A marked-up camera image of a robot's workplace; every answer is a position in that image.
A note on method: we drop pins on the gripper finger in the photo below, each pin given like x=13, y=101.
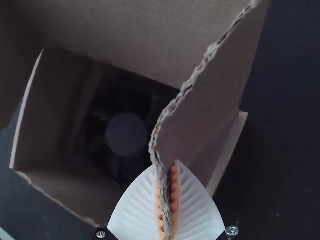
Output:
x=135, y=207
x=195, y=210

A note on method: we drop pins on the cardboard box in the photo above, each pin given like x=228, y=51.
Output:
x=200, y=120

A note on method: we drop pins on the black square fan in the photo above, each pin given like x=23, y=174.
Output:
x=125, y=135

